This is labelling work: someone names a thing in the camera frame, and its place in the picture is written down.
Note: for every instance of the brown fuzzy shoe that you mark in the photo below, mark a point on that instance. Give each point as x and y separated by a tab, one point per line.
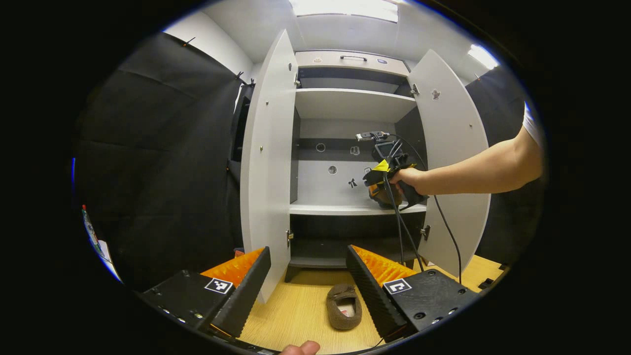
337	296

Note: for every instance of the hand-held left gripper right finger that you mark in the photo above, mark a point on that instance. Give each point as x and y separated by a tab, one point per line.
369	296

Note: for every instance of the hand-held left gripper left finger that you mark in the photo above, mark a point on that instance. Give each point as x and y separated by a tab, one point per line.
249	296

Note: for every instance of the white shoe cabinet door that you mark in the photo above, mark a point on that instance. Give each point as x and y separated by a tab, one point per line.
458	113
268	172

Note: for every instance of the white printed board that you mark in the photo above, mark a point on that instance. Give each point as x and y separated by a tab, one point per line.
109	259

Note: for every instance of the white cabinet drawer front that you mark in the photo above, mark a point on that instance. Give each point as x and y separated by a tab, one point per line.
355	67

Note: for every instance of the large ceiling light panel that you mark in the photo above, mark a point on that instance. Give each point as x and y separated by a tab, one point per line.
345	10

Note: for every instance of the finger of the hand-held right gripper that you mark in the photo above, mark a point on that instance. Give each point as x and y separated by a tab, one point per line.
379	193

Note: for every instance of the small ceiling light panel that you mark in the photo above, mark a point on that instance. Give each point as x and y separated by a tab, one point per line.
483	56

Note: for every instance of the person's white shirt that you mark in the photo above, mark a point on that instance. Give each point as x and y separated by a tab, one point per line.
532	125

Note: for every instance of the white and grey shoe cabinet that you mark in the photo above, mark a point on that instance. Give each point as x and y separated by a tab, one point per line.
345	103

